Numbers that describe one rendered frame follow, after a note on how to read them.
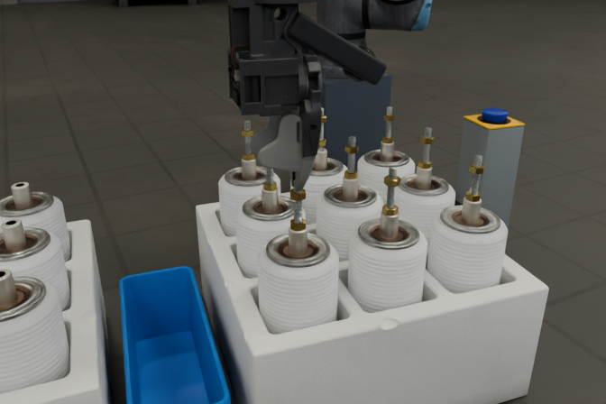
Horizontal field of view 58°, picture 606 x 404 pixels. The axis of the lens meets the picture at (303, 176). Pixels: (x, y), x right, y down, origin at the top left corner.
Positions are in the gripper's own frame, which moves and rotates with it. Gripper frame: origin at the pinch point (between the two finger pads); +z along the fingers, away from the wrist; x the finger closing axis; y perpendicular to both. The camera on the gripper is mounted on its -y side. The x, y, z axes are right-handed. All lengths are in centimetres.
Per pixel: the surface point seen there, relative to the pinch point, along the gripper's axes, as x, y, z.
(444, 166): -75, -64, 34
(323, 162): -23.1, -10.2, 8.1
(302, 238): 1.1, 0.4, 7.2
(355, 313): 4.3, -5.2, 16.4
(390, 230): 0.5, -10.8, 8.1
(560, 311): -9, -49, 34
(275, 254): 0.6, 3.5, 9.0
